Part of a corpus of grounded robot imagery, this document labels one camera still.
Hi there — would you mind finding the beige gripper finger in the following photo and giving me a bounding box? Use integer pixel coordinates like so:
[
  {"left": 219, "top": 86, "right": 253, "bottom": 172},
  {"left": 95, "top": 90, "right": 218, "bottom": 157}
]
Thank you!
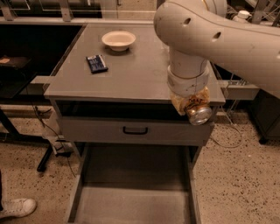
[
  {"left": 189, "top": 87, "right": 210, "bottom": 105},
  {"left": 170, "top": 93, "right": 188, "bottom": 116}
]

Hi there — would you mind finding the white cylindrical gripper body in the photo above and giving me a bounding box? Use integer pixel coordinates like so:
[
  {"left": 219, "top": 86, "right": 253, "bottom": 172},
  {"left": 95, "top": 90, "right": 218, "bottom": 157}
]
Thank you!
[{"left": 167, "top": 68, "right": 209, "bottom": 97}]

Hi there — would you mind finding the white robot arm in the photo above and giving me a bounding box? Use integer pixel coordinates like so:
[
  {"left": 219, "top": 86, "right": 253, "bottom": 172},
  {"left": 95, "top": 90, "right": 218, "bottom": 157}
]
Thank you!
[{"left": 153, "top": 0, "right": 280, "bottom": 116}]

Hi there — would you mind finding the closed grey upper drawer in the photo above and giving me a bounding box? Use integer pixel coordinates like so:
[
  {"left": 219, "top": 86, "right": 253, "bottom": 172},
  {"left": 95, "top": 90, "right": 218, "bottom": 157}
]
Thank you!
[{"left": 59, "top": 117, "right": 214, "bottom": 146}]

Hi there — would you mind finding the grey drawer cabinet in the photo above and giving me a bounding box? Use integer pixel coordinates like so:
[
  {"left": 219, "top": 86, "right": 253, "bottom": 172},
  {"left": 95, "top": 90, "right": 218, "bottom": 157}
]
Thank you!
[{"left": 43, "top": 23, "right": 227, "bottom": 224}]

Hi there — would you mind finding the open grey lower drawer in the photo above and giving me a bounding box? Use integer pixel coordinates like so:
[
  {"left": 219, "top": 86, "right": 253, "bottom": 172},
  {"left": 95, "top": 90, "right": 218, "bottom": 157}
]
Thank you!
[{"left": 65, "top": 143, "right": 202, "bottom": 224}]

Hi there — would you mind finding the white paper bowl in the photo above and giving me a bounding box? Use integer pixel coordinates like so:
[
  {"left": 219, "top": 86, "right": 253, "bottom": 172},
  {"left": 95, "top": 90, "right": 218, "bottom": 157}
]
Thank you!
[{"left": 101, "top": 31, "right": 136, "bottom": 52}]

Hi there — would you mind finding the white power strip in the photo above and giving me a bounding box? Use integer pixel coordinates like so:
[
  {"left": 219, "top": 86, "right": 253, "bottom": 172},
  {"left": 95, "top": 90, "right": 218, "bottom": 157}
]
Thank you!
[{"left": 233, "top": 10, "right": 251, "bottom": 24}]

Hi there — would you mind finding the blue snack packet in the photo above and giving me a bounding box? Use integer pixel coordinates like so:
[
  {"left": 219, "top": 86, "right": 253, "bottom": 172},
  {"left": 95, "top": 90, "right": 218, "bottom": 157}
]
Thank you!
[{"left": 86, "top": 54, "right": 109, "bottom": 74}]

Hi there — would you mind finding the black side table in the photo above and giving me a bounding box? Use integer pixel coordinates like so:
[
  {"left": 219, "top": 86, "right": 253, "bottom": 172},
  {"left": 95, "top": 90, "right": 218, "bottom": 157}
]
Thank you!
[{"left": 0, "top": 55, "right": 36, "bottom": 141}]

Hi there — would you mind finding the white sneaker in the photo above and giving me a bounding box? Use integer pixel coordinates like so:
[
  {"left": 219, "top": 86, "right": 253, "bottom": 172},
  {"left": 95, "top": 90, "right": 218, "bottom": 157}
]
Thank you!
[{"left": 0, "top": 198, "right": 37, "bottom": 219}]

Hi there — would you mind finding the white cable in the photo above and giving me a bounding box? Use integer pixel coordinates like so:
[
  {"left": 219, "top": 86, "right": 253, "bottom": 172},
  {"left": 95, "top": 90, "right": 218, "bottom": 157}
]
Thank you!
[{"left": 208, "top": 73, "right": 244, "bottom": 149}]

